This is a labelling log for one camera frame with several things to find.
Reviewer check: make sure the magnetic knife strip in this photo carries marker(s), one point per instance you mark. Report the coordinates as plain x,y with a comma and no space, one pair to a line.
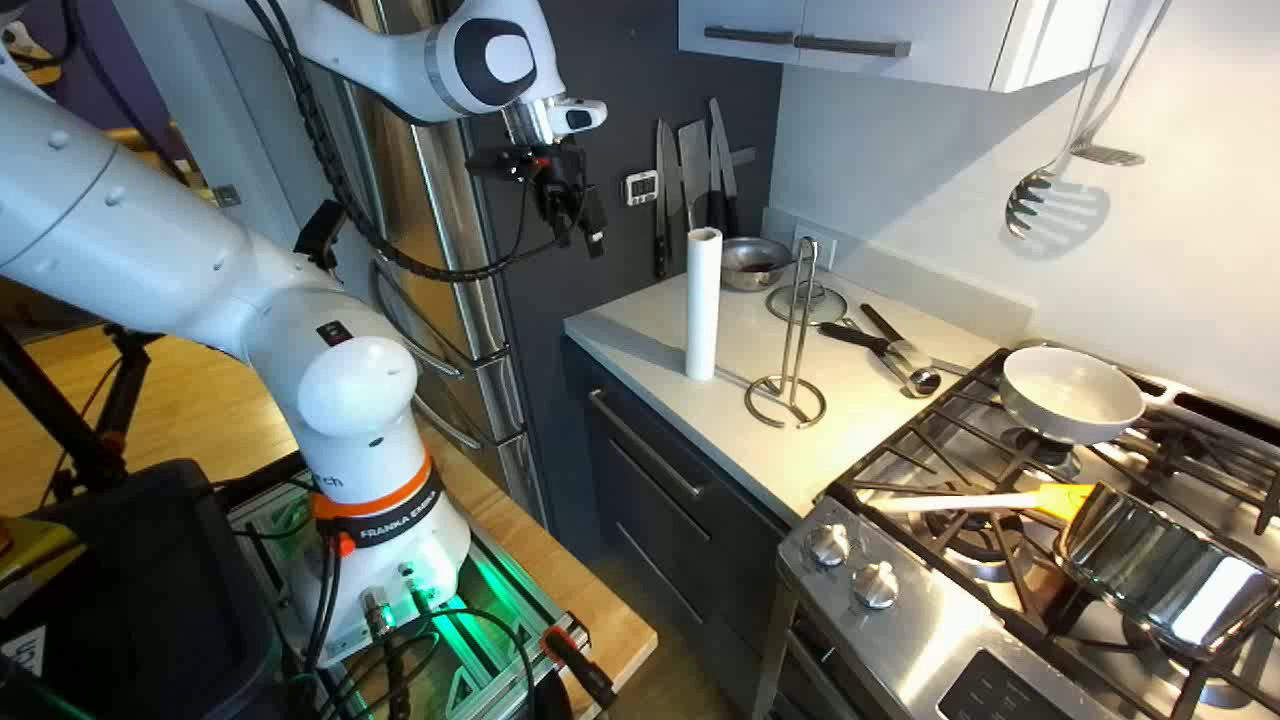
746,158

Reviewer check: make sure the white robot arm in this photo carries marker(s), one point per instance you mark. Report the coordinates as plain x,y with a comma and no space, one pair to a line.
134,224

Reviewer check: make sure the orange black clamp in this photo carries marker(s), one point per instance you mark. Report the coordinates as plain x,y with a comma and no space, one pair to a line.
580,662

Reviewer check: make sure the small white wall display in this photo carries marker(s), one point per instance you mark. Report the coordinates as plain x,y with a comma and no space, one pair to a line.
640,184

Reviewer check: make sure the small steel saucepan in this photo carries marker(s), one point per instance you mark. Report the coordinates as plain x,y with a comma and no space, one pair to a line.
752,266

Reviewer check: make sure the black box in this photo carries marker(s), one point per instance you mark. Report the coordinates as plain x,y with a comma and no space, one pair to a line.
147,600

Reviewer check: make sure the stainless steel gas stove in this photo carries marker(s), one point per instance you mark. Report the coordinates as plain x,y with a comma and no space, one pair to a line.
923,642

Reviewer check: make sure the white upper cabinet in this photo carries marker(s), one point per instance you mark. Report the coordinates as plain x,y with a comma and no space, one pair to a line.
904,42

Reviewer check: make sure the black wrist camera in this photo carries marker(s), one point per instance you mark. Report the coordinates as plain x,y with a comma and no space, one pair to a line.
501,162

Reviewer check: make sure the wide blade kitchen knife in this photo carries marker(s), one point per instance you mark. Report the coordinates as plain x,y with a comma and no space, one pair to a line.
692,164

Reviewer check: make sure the white frying pan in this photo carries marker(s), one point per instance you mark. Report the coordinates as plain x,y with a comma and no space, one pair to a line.
1067,388

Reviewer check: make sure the stainless steel refrigerator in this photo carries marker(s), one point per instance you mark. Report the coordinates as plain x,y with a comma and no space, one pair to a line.
440,241

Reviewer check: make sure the stainless steel pot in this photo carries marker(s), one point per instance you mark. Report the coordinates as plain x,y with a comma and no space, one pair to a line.
1160,564

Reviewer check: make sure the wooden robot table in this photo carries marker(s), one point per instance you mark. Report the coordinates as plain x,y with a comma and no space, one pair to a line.
560,563

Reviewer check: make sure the white paper towel roll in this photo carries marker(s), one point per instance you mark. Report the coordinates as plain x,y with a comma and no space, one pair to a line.
701,304

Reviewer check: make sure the metal robot mounting base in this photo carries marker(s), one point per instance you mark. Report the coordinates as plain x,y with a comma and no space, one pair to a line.
480,653

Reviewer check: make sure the silver stove knob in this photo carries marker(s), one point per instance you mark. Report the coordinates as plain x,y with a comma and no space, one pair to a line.
829,545
878,584

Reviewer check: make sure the narrow blade kitchen knife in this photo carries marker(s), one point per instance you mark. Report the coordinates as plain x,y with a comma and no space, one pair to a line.
721,164
662,203

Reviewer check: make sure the black tripod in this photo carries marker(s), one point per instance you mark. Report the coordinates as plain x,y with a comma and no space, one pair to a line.
54,406

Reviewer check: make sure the dark grey drawer cabinet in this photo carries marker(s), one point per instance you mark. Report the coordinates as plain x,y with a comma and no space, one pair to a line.
666,563

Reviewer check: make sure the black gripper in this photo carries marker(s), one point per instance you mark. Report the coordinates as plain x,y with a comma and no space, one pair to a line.
560,173

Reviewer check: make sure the white wall outlet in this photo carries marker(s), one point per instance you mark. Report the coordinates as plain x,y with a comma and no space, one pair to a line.
824,248

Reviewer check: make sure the hanging metal turner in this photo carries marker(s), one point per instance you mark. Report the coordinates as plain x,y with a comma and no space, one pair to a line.
1106,155

